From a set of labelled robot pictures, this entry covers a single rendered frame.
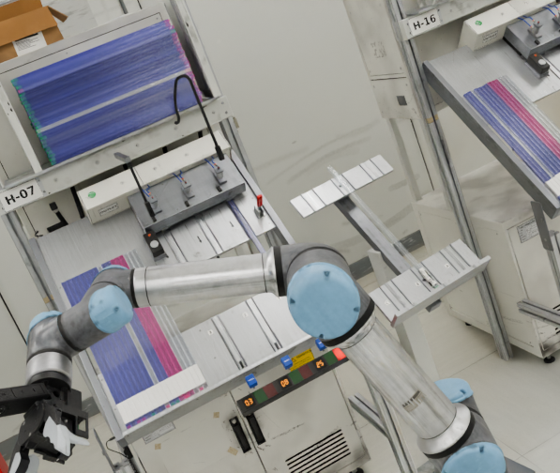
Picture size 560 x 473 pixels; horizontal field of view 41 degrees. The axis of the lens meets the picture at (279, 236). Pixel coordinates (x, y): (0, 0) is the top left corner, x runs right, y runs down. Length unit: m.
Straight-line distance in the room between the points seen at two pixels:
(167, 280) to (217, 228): 0.92
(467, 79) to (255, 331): 1.18
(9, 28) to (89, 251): 0.80
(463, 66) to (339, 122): 1.54
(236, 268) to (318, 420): 1.25
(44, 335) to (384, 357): 0.58
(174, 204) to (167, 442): 0.74
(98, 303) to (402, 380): 0.54
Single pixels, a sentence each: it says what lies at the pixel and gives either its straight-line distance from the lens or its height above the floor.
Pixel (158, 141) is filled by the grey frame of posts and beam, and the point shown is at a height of 1.33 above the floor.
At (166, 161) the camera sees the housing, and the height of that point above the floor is 1.26.
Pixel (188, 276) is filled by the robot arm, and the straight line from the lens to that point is 1.39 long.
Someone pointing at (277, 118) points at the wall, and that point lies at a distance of 4.04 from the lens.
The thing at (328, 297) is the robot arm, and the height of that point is 1.13.
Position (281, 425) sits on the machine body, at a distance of 2.51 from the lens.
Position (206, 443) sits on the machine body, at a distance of 2.46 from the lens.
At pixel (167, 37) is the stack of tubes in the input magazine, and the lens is 2.36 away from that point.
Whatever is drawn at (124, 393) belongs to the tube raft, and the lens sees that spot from 2.08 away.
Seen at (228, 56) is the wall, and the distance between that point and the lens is 3.97.
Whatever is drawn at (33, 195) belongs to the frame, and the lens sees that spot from 2.35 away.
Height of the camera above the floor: 1.58
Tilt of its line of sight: 16 degrees down
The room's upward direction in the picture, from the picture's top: 22 degrees counter-clockwise
